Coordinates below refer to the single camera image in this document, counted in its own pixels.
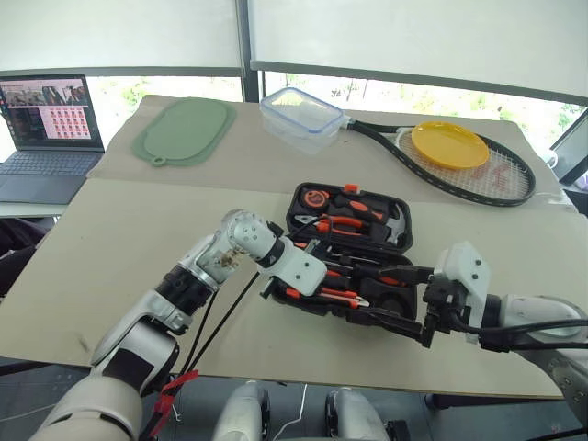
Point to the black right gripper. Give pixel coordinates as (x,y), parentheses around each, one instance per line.
(443,294)

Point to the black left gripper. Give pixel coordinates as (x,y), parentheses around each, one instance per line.
(308,248)

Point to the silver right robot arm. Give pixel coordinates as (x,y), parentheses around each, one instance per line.
(542,312)

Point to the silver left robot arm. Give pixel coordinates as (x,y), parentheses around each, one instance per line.
(138,331)

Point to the black tool kit case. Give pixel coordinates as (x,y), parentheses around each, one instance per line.
(381,229)

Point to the orange utility knife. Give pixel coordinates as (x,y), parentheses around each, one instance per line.
(356,302)

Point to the orange black tape measure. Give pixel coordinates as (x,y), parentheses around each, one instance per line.
(317,199)

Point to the black tennis racket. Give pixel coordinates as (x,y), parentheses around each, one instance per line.
(459,184)

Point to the clear container with blue lid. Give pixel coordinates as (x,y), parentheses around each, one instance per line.
(301,119)

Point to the silver rounded shape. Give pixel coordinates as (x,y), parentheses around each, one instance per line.
(241,413)
(353,418)

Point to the yellow plastic plate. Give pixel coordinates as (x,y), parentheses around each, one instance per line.
(448,144)

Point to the green silicone mat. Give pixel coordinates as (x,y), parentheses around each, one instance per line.
(184,131)

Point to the red tape strip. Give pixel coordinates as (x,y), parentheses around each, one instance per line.
(177,390)

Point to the open grey laptop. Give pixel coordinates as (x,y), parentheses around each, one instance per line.
(46,147)

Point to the dark chair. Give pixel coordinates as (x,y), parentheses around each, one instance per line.
(18,252)

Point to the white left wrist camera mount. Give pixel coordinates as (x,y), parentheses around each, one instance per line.
(298,271)

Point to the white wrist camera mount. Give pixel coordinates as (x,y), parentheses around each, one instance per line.
(468,271)
(298,271)

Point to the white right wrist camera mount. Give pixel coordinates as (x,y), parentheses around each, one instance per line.
(468,271)

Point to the dark window frame post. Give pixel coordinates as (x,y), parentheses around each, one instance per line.
(250,50)

